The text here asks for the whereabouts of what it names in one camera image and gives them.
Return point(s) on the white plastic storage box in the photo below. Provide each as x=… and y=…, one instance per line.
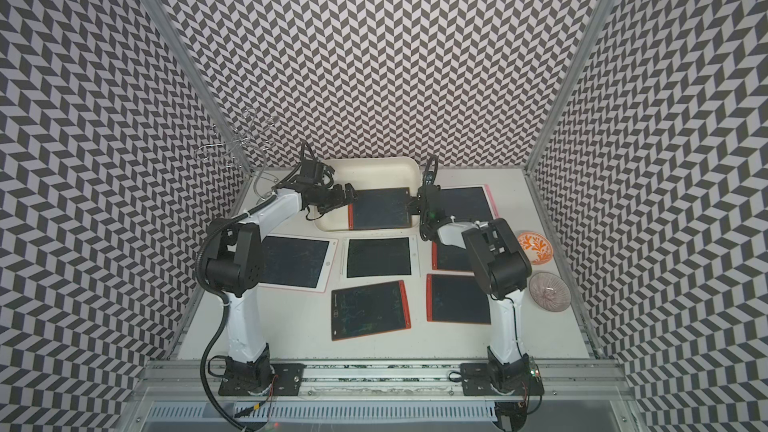
x=368, y=174

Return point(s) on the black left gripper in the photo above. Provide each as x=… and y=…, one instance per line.
x=350, y=195

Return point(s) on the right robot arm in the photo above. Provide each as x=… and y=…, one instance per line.
x=501, y=269

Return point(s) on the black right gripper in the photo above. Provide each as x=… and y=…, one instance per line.
x=413, y=205

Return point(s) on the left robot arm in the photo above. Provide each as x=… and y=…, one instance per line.
x=231, y=260

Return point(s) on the orange patterned bowl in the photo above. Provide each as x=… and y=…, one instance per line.
x=537, y=247

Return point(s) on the red writing tablet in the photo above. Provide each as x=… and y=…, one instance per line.
x=368, y=310
x=456, y=299
x=379, y=209

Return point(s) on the chrome wire stand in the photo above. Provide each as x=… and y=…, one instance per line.
x=246, y=151

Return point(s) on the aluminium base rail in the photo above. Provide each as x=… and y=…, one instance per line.
x=326, y=395

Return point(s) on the pink writing tablet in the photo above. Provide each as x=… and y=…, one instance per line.
x=298, y=263
x=469, y=203

